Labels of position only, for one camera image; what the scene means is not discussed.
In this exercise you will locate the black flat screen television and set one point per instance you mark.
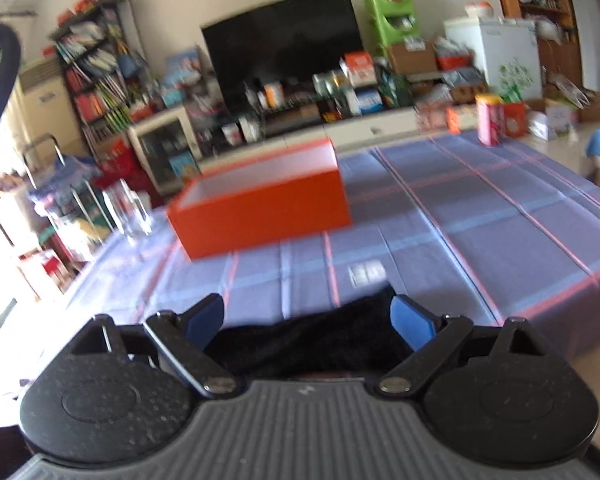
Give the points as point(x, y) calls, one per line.
point(284, 40)

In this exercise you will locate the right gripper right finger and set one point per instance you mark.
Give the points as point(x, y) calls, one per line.
point(433, 340)

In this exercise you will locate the white chest freezer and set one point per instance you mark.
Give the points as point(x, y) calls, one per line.
point(504, 50)

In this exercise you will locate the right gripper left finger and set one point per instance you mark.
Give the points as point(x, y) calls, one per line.
point(181, 338)

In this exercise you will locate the white tv stand cabinet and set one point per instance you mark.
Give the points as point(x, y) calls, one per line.
point(347, 135)

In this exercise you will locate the black cloth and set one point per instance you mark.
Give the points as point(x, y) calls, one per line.
point(356, 338)

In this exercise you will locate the clear glass mason mug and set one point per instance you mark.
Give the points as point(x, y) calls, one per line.
point(133, 220)

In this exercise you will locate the red white carton box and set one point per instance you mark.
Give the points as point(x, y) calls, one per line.
point(46, 274)

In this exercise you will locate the beige standing air conditioner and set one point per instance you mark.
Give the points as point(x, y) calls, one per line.
point(47, 106)

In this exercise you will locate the pink cylindrical canister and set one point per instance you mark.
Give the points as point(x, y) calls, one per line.
point(490, 110)

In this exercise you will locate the blue plaid tablecloth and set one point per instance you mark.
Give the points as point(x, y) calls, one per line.
point(488, 233)

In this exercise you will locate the orange white gift box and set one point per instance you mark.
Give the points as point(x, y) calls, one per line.
point(462, 118)

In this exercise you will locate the wooden display shelf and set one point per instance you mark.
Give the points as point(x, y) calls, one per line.
point(557, 57)

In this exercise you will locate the shopping trolley with bags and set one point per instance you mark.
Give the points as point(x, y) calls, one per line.
point(62, 190)

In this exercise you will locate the green stacked plastic bins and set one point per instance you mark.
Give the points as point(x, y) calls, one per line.
point(392, 21)

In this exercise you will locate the orange cardboard box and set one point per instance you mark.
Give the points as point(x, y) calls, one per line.
point(291, 193)

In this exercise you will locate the black bookshelf with books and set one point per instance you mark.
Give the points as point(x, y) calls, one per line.
point(99, 70)

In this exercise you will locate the white glass door cabinet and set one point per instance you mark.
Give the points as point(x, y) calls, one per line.
point(167, 148)

